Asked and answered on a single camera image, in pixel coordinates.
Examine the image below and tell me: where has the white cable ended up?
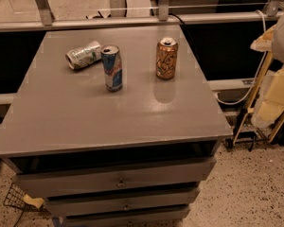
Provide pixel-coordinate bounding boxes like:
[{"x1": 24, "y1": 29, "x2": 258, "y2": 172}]
[{"x1": 216, "y1": 9, "x2": 268, "y2": 106}]

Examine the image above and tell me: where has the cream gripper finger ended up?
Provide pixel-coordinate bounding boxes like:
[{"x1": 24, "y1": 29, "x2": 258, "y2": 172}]
[
  {"x1": 250, "y1": 26, "x2": 275, "y2": 52},
  {"x1": 251, "y1": 66, "x2": 284, "y2": 128}
]

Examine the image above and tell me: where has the crushed silver green can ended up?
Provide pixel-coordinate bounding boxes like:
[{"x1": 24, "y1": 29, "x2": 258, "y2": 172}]
[{"x1": 65, "y1": 41, "x2": 101, "y2": 70}]

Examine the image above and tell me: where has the black wire basket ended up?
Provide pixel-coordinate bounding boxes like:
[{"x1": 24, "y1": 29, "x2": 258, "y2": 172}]
[{"x1": 4, "y1": 183, "x2": 46, "y2": 213}]

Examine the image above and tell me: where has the yellow metal stand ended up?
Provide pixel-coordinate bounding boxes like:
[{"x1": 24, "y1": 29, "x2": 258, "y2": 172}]
[{"x1": 227, "y1": 52, "x2": 284, "y2": 148}]

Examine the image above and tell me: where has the blue silver redbull can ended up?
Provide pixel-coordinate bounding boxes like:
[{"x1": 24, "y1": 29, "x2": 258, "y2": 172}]
[{"x1": 100, "y1": 44, "x2": 122, "y2": 92}]

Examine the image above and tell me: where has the grey metal railing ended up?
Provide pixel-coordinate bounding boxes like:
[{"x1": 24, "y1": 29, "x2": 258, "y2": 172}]
[{"x1": 0, "y1": 0, "x2": 284, "y2": 32}]

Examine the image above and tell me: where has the orange brown drink can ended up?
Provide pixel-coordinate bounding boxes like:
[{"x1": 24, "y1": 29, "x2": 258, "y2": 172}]
[{"x1": 156, "y1": 37, "x2": 178, "y2": 79}]

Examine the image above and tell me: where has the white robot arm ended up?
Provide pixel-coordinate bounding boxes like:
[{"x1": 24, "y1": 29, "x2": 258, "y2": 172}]
[{"x1": 251, "y1": 14, "x2": 284, "y2": 128}]

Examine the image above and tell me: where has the grey drawer cabinet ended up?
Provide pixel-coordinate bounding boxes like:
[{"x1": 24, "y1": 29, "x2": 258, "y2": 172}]
[{"x1": 0, "y1": 26, "x2": 232, "y2": 227}]

